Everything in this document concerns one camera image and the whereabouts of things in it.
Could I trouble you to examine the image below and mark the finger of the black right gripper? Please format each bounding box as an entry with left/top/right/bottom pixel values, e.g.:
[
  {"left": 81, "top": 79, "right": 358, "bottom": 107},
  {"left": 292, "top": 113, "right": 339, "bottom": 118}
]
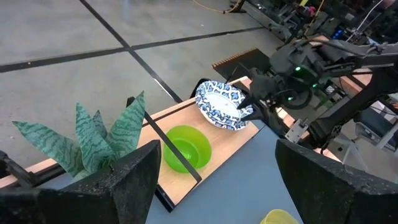
[
  {"left": 237, "top": 93, "right": 266, "bottom": 110},
  {"left": 240, "top": 106, "right": 269, "bottom": 121}
]

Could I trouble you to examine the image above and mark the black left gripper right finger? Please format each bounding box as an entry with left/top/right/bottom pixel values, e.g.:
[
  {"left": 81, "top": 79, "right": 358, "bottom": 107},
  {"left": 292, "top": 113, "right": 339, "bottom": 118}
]
[{"left": 274, "top": 138, "right": 398, "bottom": 224}]

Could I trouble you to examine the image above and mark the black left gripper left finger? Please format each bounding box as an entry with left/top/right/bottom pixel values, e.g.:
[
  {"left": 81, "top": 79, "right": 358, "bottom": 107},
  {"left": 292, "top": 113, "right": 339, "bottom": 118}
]
[{"left": 0, "top": 139, "right": 162, "bottom": 224}]

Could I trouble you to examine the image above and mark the blue patterned paper bowl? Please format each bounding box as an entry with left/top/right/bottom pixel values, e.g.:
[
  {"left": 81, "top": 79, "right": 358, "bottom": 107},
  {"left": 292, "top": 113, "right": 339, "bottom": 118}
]
[
  {"left": 201, "top": 108, "right": 249, "bottom": 131},
  {"left": 195, "top": 80, "right": 254, "bottom": 129}
]

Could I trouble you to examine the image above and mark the yellow plastic bowl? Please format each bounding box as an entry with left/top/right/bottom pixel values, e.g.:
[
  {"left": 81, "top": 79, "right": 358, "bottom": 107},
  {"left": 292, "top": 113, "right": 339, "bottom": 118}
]
[{"left": 259, "top": 208, "right": 300, "bottom": 224}]

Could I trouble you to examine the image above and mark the black hazard-striped floor mat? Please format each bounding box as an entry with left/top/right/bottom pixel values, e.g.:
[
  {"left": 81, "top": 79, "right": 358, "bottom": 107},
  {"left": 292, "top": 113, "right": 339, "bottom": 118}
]
[{"left": 212, "top": 47, "right": 272, "bottom": 81}]

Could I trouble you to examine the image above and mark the snake plant in white pot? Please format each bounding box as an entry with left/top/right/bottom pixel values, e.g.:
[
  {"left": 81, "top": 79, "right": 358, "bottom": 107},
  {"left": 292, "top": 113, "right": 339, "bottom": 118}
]
[{"left": 11, "top": 90, "right": 147, "bottom": 183}]

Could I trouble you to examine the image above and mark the blue table mat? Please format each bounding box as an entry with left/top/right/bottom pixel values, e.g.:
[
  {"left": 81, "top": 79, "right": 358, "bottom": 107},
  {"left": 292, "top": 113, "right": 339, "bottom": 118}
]
[{"left": 39, "top": 119, "right": 312, "bottom": 224}]

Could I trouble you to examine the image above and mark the green plastic bowl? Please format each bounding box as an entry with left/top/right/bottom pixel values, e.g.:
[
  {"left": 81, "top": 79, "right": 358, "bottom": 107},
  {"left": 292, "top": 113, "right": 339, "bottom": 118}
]
[{"left": 162, "top": 124, "right": 213, "bottom": 174}]

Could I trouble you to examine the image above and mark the gray chair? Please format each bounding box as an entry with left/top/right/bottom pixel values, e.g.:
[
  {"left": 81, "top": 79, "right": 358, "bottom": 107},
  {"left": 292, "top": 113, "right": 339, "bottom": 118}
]
[{"left": 354, "top": 105, "right": 398, "bottom": 150}]

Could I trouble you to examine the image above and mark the cluttered equipment bench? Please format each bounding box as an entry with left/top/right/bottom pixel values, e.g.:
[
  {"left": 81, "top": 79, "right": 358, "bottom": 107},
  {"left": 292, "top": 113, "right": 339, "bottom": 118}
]
[{"left": 292, "top": 0, "right": 398, "bottom": 44}]

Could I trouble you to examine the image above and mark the white metal bracket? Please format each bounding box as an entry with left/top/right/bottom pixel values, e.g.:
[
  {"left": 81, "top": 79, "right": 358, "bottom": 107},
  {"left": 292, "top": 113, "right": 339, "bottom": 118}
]
[{"left": 285, "top": 119, "right": 309, "bottom": 144}]

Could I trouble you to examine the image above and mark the black table frame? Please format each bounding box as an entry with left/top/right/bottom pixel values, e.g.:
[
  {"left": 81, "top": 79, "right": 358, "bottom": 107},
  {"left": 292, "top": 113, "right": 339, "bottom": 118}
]
[{"left": 0, "top": 150, "right": 68, "bottom": 189}]

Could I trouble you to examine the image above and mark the gray metal floor rail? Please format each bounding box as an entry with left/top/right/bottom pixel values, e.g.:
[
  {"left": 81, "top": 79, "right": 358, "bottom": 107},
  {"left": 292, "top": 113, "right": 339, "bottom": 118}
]
[{"left": 231, "top": 0, "right": 293, "bottom": 41}]

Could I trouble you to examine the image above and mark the orange floor cable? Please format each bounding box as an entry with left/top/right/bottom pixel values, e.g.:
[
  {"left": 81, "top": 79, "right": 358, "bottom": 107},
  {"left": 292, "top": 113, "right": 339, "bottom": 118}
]
[{"left": 190, "top": 0, "right": 246, "bottom": 15}]

